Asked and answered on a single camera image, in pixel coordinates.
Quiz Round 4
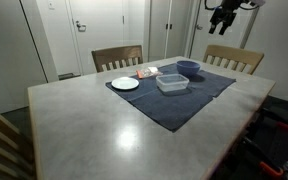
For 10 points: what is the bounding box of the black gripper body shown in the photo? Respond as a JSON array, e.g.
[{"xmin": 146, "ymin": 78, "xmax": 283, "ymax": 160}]
[{"xmin": 214, "ymin": 0, "xmax": 242, "ymax": 20}]

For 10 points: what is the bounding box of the white door with handle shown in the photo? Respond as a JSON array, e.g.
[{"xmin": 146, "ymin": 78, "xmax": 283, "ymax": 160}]
[{"xmin": 69, "ymin": 0, "xmax": 124, "ymax": 75}]

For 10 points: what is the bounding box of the dark blue cloth mat right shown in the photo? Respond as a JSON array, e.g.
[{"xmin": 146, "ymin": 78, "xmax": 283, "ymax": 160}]
[{"xmin": 105, "ymin": 77, "xmax": 213, "ymax": 132}]

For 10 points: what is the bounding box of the dark blue cloth mat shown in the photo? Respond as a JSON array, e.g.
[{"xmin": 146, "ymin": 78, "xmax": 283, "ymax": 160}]
[
  {"xmin": 157, "ymin": 63, "xmax": 237, "ymax": 99},
  {"xmin": 105, "ymin": 77, "xmax": 213, "ymax": 132}
]

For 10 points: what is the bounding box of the dark blue cloth mat left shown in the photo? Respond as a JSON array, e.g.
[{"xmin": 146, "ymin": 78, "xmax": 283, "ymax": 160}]
[{"xmin": 157, "ymin": 63, "xmax": 237, "ymax": 99}]

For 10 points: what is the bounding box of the clear plastic container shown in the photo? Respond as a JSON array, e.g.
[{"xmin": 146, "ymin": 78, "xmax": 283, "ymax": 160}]
[{"xmin": 156, "ymin": 74, "xmax": 189, "ymax": 92}]

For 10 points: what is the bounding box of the wooden chair front left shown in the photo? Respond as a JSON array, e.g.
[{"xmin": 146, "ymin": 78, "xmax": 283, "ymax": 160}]
[{"xmin": 0, "ymin": 115, "xmax": 36, "ymax": 180}]

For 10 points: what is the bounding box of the light wooden chair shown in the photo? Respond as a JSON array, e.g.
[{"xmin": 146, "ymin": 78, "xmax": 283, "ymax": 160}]
[{"xmin": 203, "ymin": 45, "xmax": 264, "ymax": 75}]

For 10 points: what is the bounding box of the blue bowl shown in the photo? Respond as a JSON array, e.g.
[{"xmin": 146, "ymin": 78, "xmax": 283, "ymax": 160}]
[{"xmin": 176, "ymin": 60, "xmax": 200, "ymax": 77}]

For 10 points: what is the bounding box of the white round plate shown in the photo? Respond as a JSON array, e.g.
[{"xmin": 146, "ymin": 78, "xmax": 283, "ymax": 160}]
[{"xmin": 111, "ymin": 77, "xmax": 139, "ymax": 90}]

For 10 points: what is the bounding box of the orange snack packet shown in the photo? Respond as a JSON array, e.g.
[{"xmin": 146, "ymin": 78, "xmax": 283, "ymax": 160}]
[{"xmin": 136, "ymin": 67, "xmax": 162, "ymax": 79}]

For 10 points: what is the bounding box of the dark wooden chair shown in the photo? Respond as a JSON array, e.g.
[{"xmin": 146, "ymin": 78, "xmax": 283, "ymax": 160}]
[{"xmin": 91, "ymin": 45, "xmax": 143, "ymax": 72}]

